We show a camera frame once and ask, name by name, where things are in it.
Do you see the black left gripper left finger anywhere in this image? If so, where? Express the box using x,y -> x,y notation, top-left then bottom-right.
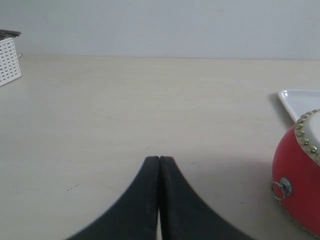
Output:
69,156 -> 160,240

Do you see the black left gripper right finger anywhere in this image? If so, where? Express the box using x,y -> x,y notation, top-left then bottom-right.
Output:
159,156 -> 252,240

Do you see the red small drum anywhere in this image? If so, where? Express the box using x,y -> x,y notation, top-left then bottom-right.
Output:
270,109 -> 320,238

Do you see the white rectangular tray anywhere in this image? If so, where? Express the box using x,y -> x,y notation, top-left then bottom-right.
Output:
277,89 -> 320,122

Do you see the white perforated basket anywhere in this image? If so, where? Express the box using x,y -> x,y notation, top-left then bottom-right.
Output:
0,29 -> 22,86

